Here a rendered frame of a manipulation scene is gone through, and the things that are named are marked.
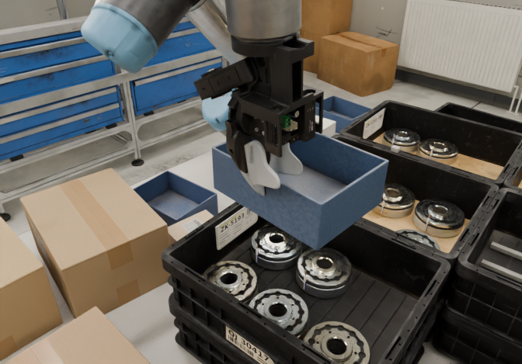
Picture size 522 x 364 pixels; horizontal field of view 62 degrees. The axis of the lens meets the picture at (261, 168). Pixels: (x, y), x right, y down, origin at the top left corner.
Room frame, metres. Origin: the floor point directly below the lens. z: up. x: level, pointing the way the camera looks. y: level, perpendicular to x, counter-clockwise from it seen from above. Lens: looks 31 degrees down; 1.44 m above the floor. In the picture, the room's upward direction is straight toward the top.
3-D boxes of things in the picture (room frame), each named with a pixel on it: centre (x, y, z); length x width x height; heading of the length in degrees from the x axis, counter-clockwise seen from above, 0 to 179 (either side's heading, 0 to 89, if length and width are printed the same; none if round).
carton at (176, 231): (0.80, 0.14, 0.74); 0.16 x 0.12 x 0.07; 40
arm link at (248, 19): (0.46, -0.01, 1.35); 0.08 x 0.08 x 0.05
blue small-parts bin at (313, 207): (0.53, -0.05, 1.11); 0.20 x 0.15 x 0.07; 45
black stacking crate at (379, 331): (0.55, -0.07, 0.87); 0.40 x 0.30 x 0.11; 51
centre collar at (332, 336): (0.43, -0.11, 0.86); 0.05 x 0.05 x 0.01
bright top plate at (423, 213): (0.77, -0.39, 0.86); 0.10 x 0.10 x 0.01
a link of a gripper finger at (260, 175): (0.45, 0.00, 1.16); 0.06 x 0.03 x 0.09; 44
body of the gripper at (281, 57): (0.45, -0.01, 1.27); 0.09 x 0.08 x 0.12; 44
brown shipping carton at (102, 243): (0.78, 0.38, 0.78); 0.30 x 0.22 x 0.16; 39
